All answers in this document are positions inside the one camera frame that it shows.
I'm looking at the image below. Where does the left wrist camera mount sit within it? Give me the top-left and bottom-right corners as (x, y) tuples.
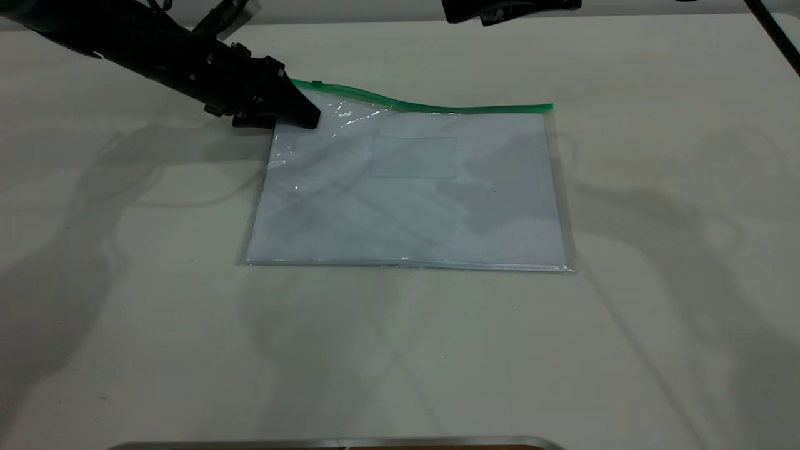
(191, 0), (262, 42)

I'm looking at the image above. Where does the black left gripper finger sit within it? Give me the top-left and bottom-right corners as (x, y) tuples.
(275, 79), (322, 130)
(232, 115), (277, 131)

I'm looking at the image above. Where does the black cable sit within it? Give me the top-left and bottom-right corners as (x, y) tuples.
(742, 0), (800, 77)

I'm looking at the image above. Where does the metal-edged object at bottom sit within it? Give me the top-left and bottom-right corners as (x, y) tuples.
(106, 436), (566, 450)

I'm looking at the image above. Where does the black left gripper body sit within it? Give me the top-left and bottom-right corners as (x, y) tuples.
(204, 41), (291, 122)

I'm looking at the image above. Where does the clear zip bag green zipper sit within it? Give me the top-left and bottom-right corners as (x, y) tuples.
(236, 79), (577, 274)

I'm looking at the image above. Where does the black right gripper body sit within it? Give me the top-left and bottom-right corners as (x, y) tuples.
(441, 0), (583, 27)

